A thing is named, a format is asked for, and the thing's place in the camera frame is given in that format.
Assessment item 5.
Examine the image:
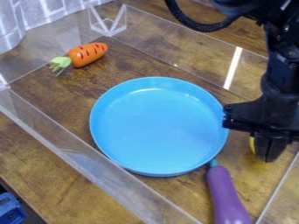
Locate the blue round tray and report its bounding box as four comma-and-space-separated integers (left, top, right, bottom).
88, 77, 230, 177

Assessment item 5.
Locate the orange toy carrot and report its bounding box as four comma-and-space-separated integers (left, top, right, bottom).
51, 42, 108, 75

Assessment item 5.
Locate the yellow toy lemon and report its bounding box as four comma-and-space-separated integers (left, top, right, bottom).
248, 136, 256, 154

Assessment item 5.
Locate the black corrugated cable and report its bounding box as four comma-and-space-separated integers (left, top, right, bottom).
163, 0, 240, 33

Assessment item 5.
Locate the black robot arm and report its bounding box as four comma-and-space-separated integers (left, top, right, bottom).
211, 0, 299, 162

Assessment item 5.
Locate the clear acrylic enclosure wall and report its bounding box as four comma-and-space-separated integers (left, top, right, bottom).
0, 0, 267, 224

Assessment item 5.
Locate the blue plastic box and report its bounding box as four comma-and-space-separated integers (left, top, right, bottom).
0, 192, 27, 224

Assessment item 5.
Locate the purple toy eggplant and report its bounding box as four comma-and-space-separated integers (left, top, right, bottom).
207, 159, 252, 224

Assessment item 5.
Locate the white checkered curtain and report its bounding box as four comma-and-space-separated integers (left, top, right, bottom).
0, 0, 113, 54

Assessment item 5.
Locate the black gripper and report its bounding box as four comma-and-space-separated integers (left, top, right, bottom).
222, 76, 299, 162

